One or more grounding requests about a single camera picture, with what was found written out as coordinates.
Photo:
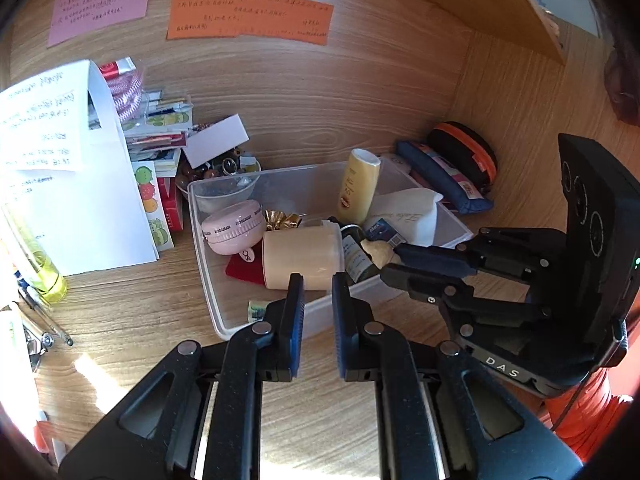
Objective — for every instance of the blue labelled packet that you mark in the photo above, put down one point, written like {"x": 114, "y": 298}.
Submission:
{"x": 382, "y": 230}

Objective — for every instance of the yellow spray bottle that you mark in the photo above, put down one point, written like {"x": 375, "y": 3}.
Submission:
{"x": 40, "y": 270}

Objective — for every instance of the wooden shelf board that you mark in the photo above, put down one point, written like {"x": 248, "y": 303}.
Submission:
{"x": 540, "y": 10}

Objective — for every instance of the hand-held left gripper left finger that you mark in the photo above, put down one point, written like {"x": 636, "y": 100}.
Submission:
{"x": 297, "y": 320}

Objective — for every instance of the fruit sticker sheet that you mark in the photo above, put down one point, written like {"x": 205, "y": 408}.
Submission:
{"x": 152, "y": 210}

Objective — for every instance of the orange paper note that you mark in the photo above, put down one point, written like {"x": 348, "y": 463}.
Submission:
{"x": 250, "y": 17}

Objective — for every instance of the black and orange round case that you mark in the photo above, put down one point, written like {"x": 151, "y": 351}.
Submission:
{"x": 465, "y": 152}

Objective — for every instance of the pink round case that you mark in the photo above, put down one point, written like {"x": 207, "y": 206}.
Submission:
{"x": 232, "y": 230}

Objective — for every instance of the red small box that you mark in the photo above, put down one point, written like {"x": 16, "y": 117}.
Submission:
{"x": 170, "y": 205}

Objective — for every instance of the metal clip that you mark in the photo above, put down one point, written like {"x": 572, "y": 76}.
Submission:
{"x": 37, "y": 342}

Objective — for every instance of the wooden desk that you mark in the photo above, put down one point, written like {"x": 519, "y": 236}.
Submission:
{"x": 150, "y": 310}

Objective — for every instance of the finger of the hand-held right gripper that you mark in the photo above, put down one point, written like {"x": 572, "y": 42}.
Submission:
{"x": 425, "y": 287}
{"x": 440, "y": 260}

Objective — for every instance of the red felt pouch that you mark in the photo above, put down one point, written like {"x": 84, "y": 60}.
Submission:
{"x": 245, "y": 270}

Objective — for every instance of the blank white card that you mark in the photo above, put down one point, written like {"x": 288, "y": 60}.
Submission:
{"x": 215, "y": 141}

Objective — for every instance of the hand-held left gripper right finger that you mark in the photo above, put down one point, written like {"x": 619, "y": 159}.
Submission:
{"x": 340, "y": 325}

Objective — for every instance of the frosted plastic jar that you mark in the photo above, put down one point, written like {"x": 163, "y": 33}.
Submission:
{"x": 305, "y": 257}

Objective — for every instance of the person's right forearm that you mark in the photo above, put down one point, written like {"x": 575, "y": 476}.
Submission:
{"x": 590, "y": 415}

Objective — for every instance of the small green sticker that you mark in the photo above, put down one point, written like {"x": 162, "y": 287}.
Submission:
{"x": 256, "y": 311}

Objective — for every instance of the pink paper note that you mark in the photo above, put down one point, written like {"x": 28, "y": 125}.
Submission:
{"x": 100, "y": 2}

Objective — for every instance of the gold bells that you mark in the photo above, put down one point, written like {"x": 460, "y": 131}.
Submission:
{"x": 282, "y": 220}

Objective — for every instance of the blue pencil case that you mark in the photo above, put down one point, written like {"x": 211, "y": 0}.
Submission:
{"x": 450, "y": 180}

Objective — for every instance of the dark dropper bottle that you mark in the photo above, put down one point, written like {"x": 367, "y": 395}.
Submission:
{"x": 357, "y": 255}

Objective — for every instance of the clear bowl of trinkets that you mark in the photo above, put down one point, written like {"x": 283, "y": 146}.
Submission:
{"x": 225, "y": 192}

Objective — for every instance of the white handwritten paper sheets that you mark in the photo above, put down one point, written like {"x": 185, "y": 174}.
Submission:
{"x": 90, "y": 200}

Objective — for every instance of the pale yellow lotion bottle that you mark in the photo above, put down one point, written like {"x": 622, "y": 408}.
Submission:
{"x": 357, "y": 185}

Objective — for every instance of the clear plastic storage box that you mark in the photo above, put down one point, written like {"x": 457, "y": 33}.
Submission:
{"x": 240, "y": 300}

